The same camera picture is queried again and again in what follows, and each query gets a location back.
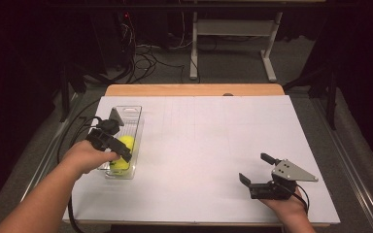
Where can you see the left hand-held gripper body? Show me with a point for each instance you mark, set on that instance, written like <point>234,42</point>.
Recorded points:
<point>108,126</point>

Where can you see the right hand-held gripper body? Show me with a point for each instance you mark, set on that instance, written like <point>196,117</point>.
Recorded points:
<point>286,171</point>

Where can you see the yellow tennis ball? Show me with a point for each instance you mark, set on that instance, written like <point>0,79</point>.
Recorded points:
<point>119,165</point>
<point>128,141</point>

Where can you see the clear plastic container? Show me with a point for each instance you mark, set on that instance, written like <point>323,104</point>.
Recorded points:
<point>136,126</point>

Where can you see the person's right hand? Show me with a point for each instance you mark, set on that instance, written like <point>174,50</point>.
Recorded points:
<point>288,210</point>

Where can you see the person's left hand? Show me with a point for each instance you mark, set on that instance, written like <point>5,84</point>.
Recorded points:
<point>84,158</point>

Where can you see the white board sheet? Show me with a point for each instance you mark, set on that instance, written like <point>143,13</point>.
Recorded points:
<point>207,194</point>

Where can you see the black metal stand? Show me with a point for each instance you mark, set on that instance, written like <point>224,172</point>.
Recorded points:
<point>65,97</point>
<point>332,103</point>

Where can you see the dark computer tower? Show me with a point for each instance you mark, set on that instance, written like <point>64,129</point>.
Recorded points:
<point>110,42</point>

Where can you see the wooden table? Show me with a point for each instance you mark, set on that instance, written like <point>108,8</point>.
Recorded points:
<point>191,90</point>

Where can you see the metal floor rail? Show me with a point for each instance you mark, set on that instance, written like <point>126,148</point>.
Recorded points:
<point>45,161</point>
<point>356,181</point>

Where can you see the white metal desk frame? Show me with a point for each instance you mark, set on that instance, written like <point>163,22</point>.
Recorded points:
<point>236,27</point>

